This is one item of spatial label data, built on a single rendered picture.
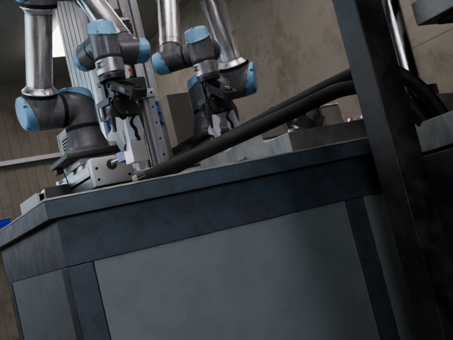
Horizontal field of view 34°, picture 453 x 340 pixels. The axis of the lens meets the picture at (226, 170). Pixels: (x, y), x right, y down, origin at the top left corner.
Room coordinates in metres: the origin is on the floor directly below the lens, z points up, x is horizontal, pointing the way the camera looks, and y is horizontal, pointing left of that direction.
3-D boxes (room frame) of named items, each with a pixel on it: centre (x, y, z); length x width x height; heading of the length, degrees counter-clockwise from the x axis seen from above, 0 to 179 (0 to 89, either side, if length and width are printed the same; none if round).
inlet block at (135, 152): (1.96, 0.26, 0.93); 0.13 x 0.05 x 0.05; 44
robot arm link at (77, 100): (2.47, 0.45, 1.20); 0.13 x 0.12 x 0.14; 125
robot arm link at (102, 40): (1.95, 0.24, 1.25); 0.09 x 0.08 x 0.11; 35
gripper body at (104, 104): (1.95, 0.25, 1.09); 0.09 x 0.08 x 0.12; 44
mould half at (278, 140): (1.99, -0.16, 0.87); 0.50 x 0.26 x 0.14; 28
